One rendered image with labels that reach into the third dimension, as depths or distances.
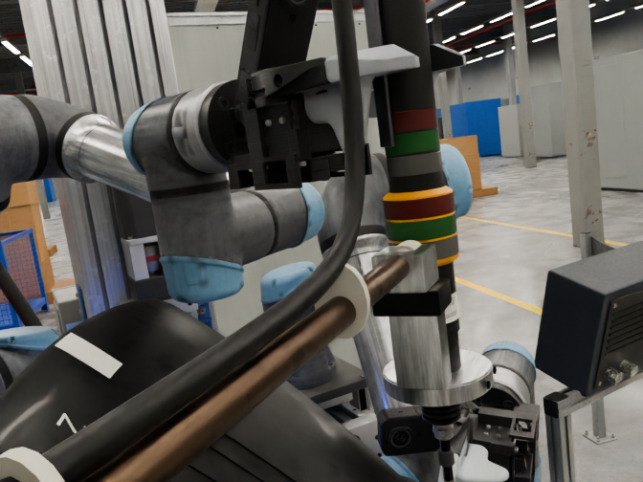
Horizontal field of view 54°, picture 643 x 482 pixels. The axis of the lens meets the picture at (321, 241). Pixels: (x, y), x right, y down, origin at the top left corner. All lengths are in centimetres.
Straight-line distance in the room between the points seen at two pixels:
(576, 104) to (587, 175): 75
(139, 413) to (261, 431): 20
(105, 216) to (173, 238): 72
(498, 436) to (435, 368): 31
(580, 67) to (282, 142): 685
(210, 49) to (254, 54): 182
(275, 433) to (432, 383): 10
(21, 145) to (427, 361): 64
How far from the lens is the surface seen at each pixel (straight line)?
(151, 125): 58
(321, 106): 40
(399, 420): 71
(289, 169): 42
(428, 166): 38
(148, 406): 16
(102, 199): 130
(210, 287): 59
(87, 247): 131
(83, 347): 35
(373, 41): 38
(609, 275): 112
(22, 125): 89
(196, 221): 58
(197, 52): 228
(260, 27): 46
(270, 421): 37
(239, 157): 50
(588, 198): 729
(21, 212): 843
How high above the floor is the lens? 151
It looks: 9 degrees down
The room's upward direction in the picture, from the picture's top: 8 degrees counter-clockwise
